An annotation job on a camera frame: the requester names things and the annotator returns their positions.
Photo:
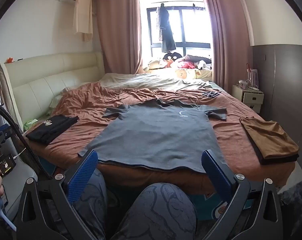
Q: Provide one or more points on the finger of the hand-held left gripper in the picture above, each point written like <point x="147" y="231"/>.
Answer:
<point x="2" y="131"/>

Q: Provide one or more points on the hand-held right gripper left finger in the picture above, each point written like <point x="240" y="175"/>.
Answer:
<point x="82" y="177"/>

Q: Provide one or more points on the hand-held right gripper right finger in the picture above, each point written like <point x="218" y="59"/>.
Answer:
<point x="216" y="176"/>

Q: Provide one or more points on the grey t-shirt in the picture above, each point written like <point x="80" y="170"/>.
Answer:
<point x="153" y="135"/>

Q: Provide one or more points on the dark hanging clothes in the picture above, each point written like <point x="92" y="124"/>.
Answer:
<point x="167" y="35"/>

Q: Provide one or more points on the smartphone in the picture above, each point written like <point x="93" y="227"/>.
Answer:
<point x="7" y="165"/>

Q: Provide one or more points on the green tissue pack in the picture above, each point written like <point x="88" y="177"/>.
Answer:
<point x="30" y="124"/>

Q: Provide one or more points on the person's left leg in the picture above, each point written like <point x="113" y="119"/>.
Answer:
<point x="93" y="205"/>

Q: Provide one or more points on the person's leg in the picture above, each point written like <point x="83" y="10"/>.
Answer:
<point x="93" y="205"/>
<point x="161" y="212"/>

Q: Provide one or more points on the brown fleece blanket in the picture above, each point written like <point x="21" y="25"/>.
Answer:
<point x="232" y="140"/>

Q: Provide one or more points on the black folded shirt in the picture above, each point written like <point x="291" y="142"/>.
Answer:
<point x="50" y="128"/>

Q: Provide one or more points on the pale green pillow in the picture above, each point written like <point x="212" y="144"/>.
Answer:
<point x="55" y="100"/>

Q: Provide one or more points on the cream padded headboard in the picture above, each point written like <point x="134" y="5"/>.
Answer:
<point x="40" y="80"/>

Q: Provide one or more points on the brown folded shirt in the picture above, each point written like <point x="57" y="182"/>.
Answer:
<point x="268" y="137"/>

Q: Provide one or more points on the person's right leg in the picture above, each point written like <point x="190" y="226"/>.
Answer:
<point x="161" y="212"/>

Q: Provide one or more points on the white nightstand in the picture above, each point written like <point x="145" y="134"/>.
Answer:
<point x="251" y="100"/>

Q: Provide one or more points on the dark fuzzy cloth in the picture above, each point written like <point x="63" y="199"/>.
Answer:
<point x="298" y="200"/>

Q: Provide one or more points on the white power strip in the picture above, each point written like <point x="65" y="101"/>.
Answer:
<point x="254" y="88"/>

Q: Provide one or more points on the red white striped bag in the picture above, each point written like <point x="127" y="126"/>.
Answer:
<point x="252" y="77"/>

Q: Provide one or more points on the dark grey wardrobe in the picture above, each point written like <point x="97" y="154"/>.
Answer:
<point x="286" y="92"/>

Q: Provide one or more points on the beige quilt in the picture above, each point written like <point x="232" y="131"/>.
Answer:
<point x="141" y="81"/>

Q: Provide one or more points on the pile of plush toys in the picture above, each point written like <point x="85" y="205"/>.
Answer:
<point x="181" y="63"/>

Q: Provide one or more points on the cream hanging garment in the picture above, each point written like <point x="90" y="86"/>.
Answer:
<point x="82" y="17"/>

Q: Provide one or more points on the window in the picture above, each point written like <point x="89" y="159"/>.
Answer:
<point x="188" y="30"/>

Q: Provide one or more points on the black rectangular frame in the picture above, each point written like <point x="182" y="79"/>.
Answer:
<point x="206" y="93"/>

